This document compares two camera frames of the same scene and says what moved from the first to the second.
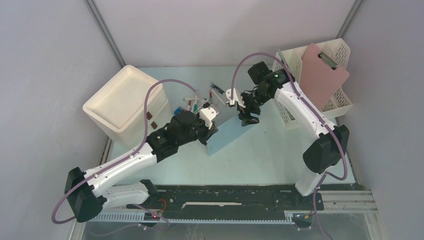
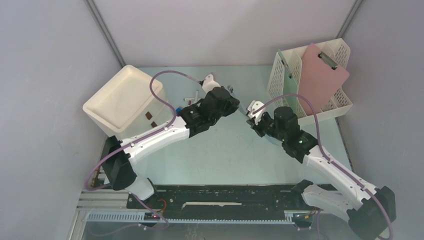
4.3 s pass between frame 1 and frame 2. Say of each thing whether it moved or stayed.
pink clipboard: stayed
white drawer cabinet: stayed
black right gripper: moved
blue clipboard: moved
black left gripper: moved
